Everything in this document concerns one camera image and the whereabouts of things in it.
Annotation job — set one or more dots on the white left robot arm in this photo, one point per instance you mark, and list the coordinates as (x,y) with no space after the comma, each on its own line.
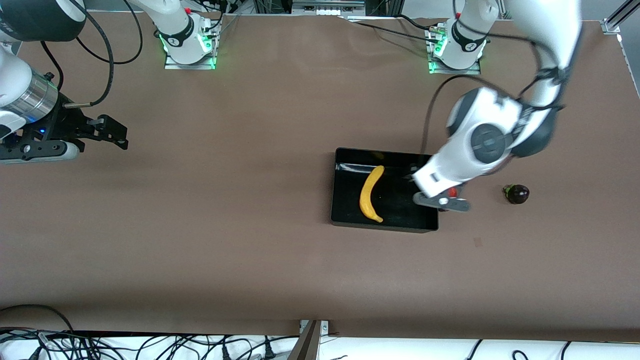
(480,142)

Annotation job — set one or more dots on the black plastic tray box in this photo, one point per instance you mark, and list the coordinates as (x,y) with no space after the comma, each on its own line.
(395,210)

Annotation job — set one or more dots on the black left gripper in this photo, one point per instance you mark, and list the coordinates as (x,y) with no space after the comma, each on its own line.
(409,172)

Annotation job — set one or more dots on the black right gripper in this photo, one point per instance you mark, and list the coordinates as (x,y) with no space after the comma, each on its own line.
(61,123)

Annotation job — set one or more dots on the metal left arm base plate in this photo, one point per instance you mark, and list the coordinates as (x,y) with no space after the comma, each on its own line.
(470,71)

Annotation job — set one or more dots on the aluminium equipment frame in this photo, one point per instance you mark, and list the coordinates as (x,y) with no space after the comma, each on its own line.
(327,6)

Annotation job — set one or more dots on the yellow banana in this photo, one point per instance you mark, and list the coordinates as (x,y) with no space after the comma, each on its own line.
(367,197)

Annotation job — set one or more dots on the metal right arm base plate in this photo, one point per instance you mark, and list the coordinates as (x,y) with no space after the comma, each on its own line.
(200,65)

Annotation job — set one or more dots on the aluminium profile rail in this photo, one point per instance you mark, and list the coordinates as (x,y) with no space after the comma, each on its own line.
(620,17)

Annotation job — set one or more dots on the dark grey post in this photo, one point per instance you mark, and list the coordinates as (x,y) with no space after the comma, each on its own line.
(305,347)

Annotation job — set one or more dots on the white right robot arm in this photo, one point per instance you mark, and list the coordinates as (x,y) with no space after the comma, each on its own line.
(182,30)

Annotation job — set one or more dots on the small metal bracket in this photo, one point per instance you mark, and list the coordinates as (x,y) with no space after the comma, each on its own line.
(325,327)

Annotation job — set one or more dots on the dark purple mangosteen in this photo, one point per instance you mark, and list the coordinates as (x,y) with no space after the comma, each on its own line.
(518,194)

